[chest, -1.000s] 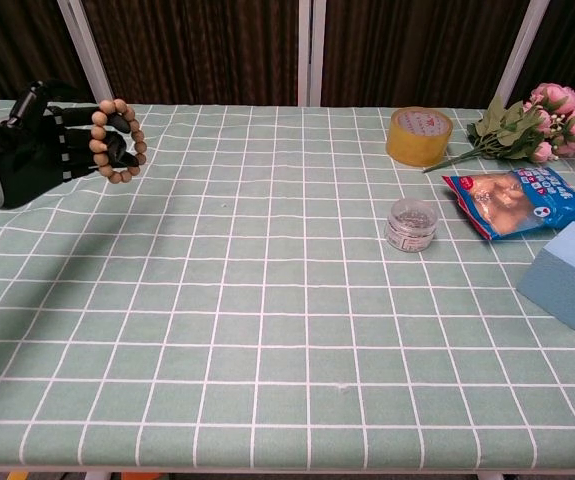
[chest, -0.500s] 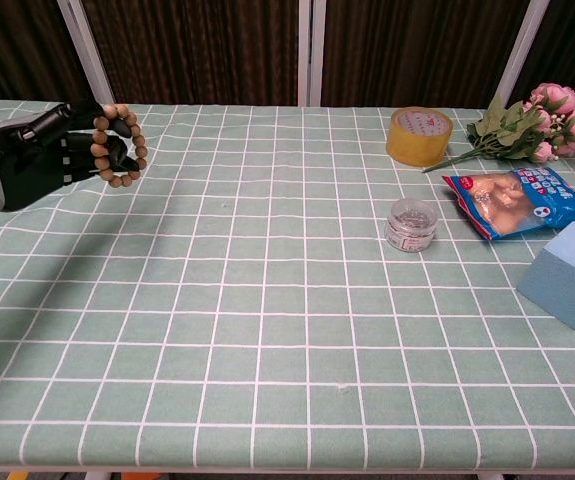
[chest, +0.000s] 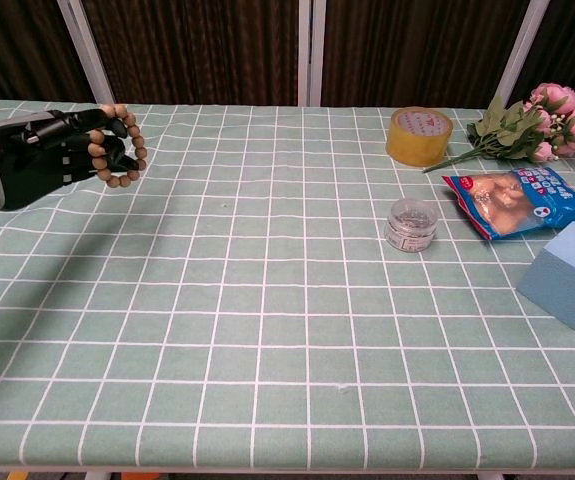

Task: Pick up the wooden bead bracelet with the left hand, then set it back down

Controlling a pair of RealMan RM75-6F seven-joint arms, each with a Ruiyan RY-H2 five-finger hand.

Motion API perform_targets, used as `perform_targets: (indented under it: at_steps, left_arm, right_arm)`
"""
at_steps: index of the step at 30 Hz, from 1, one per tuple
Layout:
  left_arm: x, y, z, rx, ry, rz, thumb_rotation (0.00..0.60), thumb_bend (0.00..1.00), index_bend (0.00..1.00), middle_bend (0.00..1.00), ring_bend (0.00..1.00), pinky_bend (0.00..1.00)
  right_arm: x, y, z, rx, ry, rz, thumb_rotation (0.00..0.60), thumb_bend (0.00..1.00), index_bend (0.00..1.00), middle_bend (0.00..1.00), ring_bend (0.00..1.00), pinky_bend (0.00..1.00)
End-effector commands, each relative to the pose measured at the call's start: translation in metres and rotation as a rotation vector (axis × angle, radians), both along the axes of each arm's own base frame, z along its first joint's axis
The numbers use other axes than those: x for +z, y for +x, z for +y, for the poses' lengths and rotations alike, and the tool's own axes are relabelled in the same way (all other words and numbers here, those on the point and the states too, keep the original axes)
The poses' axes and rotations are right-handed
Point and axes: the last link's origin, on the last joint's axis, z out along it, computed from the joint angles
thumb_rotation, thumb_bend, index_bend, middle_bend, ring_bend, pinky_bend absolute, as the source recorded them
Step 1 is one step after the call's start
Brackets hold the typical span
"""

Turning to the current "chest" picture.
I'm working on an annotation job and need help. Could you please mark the brown ribbed partition panel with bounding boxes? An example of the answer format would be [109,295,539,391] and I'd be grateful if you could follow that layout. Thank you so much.
[496,0,575,114]
[310,0,551,109]
[0,0,116,104]
[56,0,313,107]

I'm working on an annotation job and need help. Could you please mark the wooden bead bracelet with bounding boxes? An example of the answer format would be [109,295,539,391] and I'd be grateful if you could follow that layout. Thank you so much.
[88,103,147,190]

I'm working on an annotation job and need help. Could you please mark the green white checked tablecloth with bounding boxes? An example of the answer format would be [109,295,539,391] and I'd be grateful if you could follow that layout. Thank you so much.
[0,96,575,474]

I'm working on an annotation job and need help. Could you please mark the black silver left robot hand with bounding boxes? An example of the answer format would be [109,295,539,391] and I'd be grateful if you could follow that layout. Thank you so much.
[0,107,139,211]

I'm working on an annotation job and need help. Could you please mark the clear round plastic jar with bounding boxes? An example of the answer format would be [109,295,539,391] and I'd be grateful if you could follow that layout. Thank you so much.
[384,197,439,251]

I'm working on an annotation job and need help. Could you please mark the blue foam block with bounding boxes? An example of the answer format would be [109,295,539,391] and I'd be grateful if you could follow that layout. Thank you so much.
[516,220,575,330]

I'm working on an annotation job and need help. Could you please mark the yellow packing tape roll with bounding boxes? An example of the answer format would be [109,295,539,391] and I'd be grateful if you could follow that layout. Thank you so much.
[385,106,454,167]

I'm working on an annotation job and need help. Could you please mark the blue snack bag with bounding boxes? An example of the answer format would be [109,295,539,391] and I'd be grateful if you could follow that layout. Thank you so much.
[440,167,575,242]

